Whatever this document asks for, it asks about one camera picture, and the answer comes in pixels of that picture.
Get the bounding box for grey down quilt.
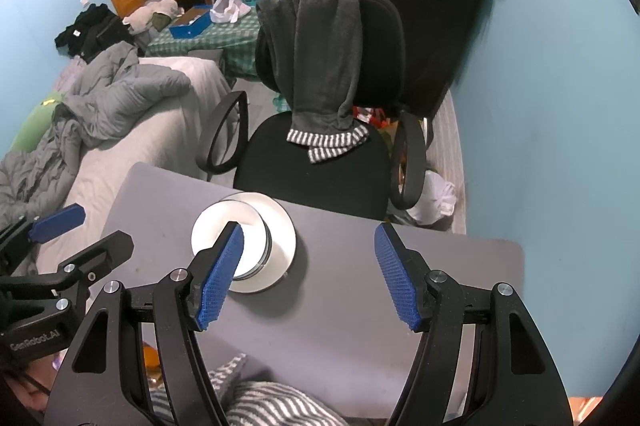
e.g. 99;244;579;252
0;41;193;227

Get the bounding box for beige clothes pile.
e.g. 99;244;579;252
122;0;186;32

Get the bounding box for grey white striped fleece clothing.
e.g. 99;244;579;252
150;353;351;426

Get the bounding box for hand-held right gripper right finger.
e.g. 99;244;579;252
374;222;573;426

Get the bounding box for white plastic bag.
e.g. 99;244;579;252
210;0;252;26

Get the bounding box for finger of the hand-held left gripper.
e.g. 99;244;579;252
57;230;135;288
27;203;86;243

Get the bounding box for green pillow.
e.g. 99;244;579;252
10;91;66;152

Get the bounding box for bed with grey sheet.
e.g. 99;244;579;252
0;56;236;277

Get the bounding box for blue cardboard box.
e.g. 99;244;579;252
169;6;213;40

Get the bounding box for person's left hand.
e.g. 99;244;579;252
15;357;64;425

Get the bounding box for white plate with dark rim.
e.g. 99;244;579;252
220;193;298;294

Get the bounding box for green checked tablecloth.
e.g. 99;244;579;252
145;4;281;80

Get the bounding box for black clothes pile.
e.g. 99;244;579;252
54;4;136;62

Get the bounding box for white bowl with dark rim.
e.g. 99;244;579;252
235;216;274;283
191;201;267;281

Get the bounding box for dark grey garment striped cuffs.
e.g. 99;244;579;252
256;0;371;164

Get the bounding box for white crumpled bag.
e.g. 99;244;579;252
407;170;457;227

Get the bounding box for black office chair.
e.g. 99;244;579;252
197;0;428;219

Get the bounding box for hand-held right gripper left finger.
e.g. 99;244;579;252
45;221;246;426

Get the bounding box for orange patterned bag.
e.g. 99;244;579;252
352;105;401;132

